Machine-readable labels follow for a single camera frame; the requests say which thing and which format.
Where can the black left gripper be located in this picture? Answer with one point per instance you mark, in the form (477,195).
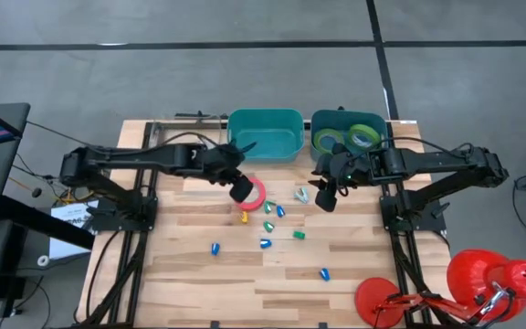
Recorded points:
(222,164)

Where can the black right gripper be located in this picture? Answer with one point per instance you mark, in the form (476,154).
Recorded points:
(354,169)

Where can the mint staple remover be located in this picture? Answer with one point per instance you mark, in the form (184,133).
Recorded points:
(300,196)

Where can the pink tape roll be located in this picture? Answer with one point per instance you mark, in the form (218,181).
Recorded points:
(262,195)

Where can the green tape roll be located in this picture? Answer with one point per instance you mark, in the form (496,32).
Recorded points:
(318,139)
(372,130)

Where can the yellow mini stapler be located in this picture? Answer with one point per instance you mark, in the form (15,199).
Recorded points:
(244,217)

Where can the blue mini stapler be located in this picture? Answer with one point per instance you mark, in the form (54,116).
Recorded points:
(280,211)
(215,248)
(324,274)
(266,243)

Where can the green mini stapler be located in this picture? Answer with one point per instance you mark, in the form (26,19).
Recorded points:
(268,226)
(298,235)
(269,206)

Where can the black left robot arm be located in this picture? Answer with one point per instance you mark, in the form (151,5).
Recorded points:
(130,160)

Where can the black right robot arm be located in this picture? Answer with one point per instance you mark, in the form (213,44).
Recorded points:
(436,162)

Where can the small white tape roll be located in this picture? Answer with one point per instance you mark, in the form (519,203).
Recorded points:
(39,261)

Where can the teal plastic bin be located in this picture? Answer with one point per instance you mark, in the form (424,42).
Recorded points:
(265,146)

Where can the dusty blue plastic bin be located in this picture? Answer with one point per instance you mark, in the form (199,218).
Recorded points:
(363,157)

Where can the clear plastic bin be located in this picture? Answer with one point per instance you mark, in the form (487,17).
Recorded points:
(171,128)

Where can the red desk lamp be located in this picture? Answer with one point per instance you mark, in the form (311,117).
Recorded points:
(473,274)

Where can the black round knob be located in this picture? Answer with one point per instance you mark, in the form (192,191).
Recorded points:
(37,192)

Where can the black metal rig frame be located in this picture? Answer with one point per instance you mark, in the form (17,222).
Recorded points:
(147,132)

